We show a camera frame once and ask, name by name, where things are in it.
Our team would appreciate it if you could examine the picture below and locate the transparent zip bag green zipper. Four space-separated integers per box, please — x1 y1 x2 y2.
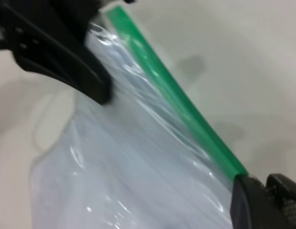
28 4 249 229

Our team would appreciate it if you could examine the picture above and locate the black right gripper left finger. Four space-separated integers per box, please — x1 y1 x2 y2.
230 175 272 229

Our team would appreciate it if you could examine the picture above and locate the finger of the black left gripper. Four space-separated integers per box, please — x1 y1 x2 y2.
0 4 113 105
31 0 102 52

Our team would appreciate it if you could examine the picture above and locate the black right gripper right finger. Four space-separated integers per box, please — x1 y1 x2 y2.
266 173 296 229

